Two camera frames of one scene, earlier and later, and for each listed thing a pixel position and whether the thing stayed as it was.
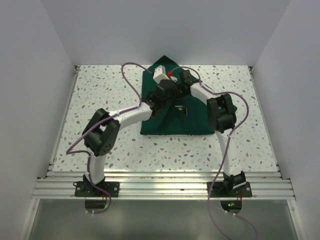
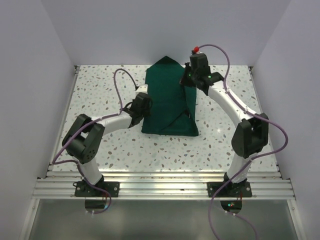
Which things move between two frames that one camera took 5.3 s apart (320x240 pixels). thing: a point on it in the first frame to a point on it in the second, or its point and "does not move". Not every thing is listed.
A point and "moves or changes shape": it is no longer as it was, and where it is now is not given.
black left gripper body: x=175 y=93 to x=145 y=113
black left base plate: x=84 y=189 does not move
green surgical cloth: x=190 y=115 moves or changes shape
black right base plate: x=217 y=190 does not move
